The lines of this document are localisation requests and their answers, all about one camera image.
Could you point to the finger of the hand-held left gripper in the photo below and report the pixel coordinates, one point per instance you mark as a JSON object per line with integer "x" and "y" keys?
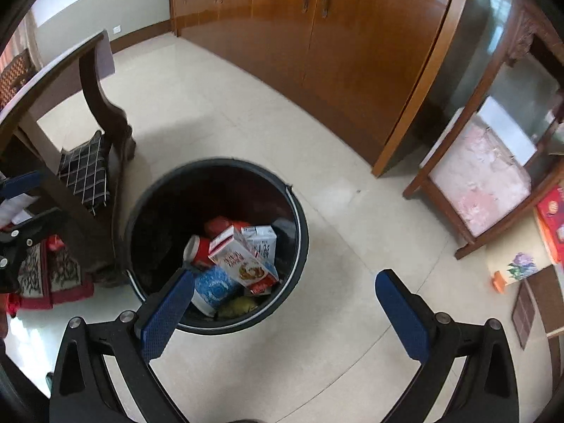
{"x": 20, "y": 183}
{"x": 39, "y": 225}

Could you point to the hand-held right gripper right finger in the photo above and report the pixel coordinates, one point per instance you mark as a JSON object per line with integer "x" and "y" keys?
{"x": 403, "y": 317}

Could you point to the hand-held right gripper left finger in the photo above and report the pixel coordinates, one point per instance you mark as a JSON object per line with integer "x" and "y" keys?
{"x": 167, "y": 313}

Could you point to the white paper piece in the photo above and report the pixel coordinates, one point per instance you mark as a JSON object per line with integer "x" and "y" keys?
{"x": 17, "y": 207}

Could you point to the blue patterned paper bowl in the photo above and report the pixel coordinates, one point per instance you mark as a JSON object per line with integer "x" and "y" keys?
{"x": 216, "y": 288}

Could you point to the yellow cloth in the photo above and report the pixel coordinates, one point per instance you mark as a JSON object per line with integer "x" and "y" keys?
{"x": 238, "y": 307}

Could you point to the red white paper carton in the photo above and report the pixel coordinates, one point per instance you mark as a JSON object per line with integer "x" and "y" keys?
{"x": 240, "y": 260}

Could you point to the black plastic bucket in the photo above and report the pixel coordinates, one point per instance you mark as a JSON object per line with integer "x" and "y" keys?
{"x": 167, "y": 216}

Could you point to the red cloth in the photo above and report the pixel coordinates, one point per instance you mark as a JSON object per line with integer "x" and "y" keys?
{"x": 55, "y": 243}

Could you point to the patterned floral rug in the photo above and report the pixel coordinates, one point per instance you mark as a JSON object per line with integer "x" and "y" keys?
{"x": 48, "y": 268}

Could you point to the dark checked cushion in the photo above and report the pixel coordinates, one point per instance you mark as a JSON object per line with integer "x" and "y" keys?
{"x": 83, "y": 176}

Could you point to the wooden woven-back bench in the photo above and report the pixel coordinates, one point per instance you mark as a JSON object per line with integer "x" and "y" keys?
{"x": 15, "y": 75}

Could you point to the dark wooden table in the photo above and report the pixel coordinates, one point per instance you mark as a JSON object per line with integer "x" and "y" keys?
{"x": 101, "y": 105}

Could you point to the brown tile-pattern mat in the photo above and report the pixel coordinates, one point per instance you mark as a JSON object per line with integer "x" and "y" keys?
{"x": 524, "y": 313}

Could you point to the floral waste bin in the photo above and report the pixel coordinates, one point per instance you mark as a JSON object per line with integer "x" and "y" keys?
{"x": 520, "y": 268}

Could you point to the pink striped curtain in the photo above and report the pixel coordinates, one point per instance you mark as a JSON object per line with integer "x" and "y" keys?
{"x": 24, "y": 39}

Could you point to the brown speckled board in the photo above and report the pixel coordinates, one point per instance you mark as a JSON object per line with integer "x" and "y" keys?
{"x": 550, "y": 299}

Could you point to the pink floral panel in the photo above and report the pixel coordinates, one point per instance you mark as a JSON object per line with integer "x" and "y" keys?
{"x": 480, "y": 180}

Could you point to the open cardboard box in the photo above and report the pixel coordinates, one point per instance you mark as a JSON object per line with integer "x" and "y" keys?
{"x": 553, "y": 220}

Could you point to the white box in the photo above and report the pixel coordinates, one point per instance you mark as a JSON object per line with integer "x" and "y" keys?
{"x": 506, "y": 132}

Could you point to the brown wooden sideboard cabinet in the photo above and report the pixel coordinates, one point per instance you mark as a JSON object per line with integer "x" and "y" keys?
{"x": 352, "y": 75}

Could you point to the carved dark wooden stand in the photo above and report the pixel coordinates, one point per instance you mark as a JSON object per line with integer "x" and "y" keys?
{"x": 526, "y": 35}

